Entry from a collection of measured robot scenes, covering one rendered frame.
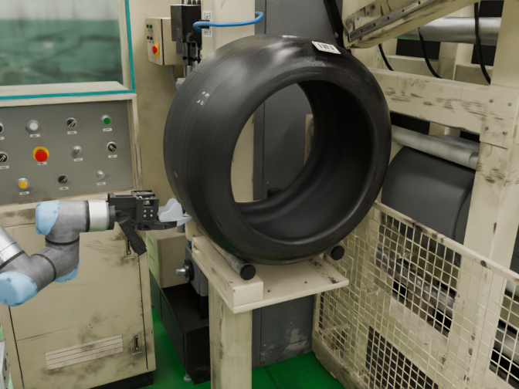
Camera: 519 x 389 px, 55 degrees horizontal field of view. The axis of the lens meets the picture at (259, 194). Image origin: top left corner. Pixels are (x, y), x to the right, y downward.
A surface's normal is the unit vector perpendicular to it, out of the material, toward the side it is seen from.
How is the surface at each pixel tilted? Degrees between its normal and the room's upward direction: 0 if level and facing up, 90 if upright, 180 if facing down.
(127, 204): 90
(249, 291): 90
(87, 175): 90
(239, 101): 83
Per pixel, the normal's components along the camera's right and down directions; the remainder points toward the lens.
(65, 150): 0.43, 0.31
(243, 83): -0.14, -0.25
